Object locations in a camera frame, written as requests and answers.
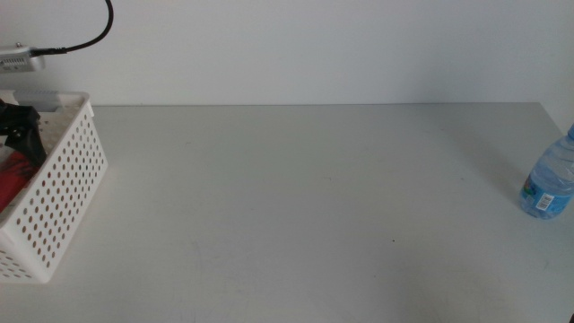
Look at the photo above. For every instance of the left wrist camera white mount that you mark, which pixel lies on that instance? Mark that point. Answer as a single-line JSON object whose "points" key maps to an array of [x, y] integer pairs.
{"points": [[18, 60]]}

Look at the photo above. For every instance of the clear water bottle blue cap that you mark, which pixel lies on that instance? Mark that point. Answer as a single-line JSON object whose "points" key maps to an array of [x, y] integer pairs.
{"points": [[549, 179]]}

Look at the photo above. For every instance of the white perforated plastic basket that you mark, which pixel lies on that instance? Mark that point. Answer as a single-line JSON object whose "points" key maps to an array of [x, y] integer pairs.
{"points": [[76, 95]]}

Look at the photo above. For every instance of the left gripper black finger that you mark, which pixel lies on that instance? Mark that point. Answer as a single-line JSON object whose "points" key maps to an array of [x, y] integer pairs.
{"points": [[31, 145]]}

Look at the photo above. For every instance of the red soda can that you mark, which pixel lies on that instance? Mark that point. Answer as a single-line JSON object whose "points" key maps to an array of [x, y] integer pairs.
{"points": [[13, 179]]}

